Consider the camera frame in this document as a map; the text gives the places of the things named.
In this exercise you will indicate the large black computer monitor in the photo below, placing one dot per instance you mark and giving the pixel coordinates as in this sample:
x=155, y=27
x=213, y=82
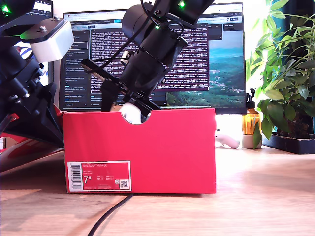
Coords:
x=221, y=61

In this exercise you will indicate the amber pump bottle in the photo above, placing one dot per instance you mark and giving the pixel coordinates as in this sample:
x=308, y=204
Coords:
x=249, y=123

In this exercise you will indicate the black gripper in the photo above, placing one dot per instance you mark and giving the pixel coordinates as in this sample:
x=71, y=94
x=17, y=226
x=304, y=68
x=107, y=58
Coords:
x=22, y=81
x=145, y=76

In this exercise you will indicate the small white pot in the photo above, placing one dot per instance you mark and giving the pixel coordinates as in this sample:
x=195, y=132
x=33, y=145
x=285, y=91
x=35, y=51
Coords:
x=247, y=142

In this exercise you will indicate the white game controller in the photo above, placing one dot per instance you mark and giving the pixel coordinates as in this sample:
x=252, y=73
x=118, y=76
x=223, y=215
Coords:
x=230, y=142

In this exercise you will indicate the small black computer monitor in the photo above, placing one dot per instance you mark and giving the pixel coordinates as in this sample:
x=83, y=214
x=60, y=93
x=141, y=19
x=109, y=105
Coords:
x=44, y=6

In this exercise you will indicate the black planter tray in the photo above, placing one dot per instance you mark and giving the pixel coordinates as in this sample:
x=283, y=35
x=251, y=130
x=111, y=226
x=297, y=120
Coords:
x=290, y=145

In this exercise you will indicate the red Nike shoebox with lid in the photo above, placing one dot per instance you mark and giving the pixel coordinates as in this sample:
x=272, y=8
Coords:
x=147, y=152

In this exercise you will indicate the green leafy houseplant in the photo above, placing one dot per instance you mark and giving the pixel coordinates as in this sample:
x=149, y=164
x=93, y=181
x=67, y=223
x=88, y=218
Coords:
x=283, y=73

